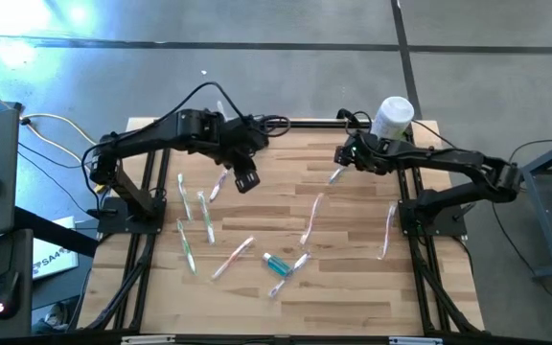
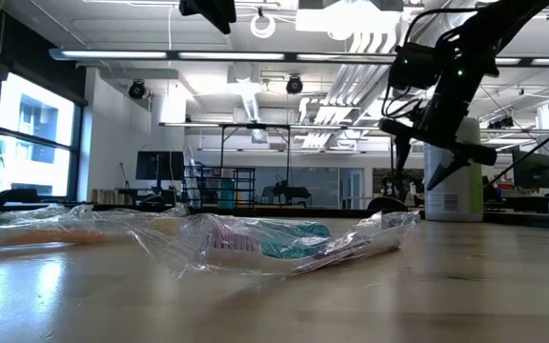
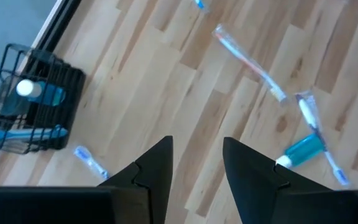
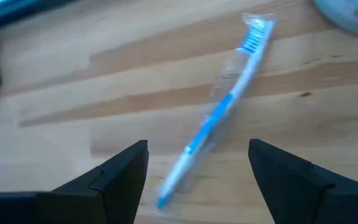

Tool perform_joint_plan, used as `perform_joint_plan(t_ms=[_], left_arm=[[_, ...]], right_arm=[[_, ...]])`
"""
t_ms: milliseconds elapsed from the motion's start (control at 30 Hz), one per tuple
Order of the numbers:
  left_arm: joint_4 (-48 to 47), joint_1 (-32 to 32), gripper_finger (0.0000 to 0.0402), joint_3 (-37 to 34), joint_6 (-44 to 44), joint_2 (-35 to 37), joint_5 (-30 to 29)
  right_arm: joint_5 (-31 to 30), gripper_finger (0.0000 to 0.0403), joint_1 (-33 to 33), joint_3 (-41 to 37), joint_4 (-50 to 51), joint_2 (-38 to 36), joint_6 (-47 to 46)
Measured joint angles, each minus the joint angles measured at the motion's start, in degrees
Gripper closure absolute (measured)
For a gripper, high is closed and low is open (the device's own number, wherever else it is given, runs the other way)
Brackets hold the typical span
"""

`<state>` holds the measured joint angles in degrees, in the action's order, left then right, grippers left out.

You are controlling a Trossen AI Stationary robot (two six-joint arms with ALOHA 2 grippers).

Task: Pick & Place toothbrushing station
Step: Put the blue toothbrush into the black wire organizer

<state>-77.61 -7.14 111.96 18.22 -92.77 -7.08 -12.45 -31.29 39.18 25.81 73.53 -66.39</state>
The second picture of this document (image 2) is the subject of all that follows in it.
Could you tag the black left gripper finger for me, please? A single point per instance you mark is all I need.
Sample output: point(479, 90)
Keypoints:
point(212, 12)

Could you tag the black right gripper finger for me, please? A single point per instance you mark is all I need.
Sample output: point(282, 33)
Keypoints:
point(403, 150)
point(448, 170)

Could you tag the blue mouthwash bottle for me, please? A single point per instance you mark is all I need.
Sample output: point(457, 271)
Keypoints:
point(227, 193)
point(293, 245)

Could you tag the green toothbrush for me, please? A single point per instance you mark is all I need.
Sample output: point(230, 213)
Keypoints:
point(31, 215)
point(191, 176)

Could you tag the clear plastic bag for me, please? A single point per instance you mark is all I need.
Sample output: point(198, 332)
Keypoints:
point(236, 238)

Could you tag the orange toothbrush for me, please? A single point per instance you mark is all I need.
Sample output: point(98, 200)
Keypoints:
point(55, 236)

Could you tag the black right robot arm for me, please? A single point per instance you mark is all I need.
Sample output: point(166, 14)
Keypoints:
point(474, 47)

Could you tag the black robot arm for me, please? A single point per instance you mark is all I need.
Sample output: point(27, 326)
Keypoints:
point(386, 186)
point(289, 193)

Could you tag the white wipes canister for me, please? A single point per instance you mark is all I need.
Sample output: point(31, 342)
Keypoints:
point(451, 205)

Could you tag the person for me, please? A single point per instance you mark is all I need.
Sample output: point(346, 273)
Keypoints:
point(491, 190)

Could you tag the long ceiling light bar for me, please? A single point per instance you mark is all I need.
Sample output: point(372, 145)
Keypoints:
point(231, 55)

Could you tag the black chair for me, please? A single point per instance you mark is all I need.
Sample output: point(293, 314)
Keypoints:
point(388, 205)

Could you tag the black monitor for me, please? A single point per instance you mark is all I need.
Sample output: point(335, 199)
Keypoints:
point(160, 166)
point(532, 174)

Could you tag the large window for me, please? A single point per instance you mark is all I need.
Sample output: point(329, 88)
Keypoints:
point(36, 114)

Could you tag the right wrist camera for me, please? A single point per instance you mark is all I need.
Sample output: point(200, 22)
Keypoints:
point(412, 66)

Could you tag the black aluminium table frame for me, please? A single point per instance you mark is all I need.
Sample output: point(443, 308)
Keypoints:
point(331, 212)

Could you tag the silver ventilation duct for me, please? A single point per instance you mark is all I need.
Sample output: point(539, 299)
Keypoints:
point(429, 33)

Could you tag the black ceiling camera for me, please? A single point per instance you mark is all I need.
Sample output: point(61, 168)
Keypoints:
point(137, 90)
point(294, 85)

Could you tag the black metal station frame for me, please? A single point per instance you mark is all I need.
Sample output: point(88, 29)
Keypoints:
point(255, 126)

